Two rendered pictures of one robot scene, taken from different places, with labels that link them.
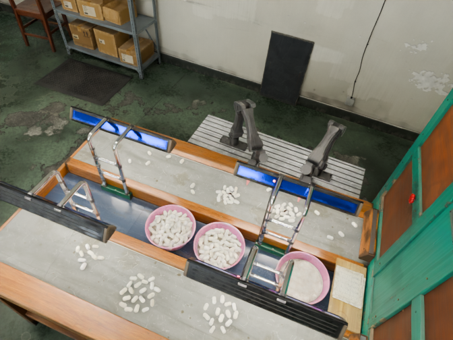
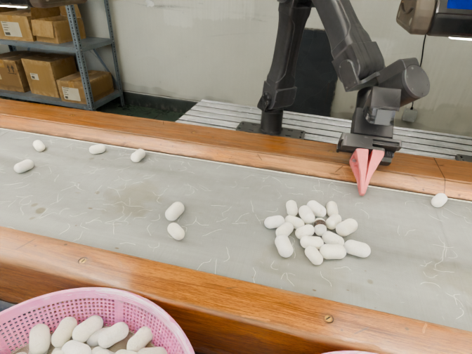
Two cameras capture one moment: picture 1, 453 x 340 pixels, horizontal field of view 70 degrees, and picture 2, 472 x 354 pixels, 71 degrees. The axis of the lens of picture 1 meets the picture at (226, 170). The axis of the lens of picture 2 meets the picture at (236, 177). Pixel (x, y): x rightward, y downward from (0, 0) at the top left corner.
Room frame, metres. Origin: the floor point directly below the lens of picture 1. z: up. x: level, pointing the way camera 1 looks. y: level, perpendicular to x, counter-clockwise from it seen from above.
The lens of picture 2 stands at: (0.76, 0.12, 1.08)
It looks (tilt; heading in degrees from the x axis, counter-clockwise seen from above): 33 degrees down; 356
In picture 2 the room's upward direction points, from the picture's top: 2 degrees clockwise
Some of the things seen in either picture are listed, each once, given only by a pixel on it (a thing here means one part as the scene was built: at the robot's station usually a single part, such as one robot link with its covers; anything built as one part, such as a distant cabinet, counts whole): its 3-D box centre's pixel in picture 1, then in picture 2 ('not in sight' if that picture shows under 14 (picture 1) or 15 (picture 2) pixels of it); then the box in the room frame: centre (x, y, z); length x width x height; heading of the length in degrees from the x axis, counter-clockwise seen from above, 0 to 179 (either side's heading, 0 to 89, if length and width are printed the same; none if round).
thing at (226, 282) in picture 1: (262, 293); not in sight; (0.45, -0.18, 1.08); 0.62 x 0.08 x 0.07; 73
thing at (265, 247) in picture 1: (283, 218); not in sight; (0.91, -0.31, 0.90); 0.20 x 0.19 x 0.45; 73
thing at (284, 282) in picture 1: (260, 291); not in sight; (0.53, -0.20, 0.90); 0.20 x 0.19 x 0.45; 73
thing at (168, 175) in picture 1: (214, 189); (256, 220); (1.17, 0.06, 0.73); 1.81 x 0.30 x 0.02; 73
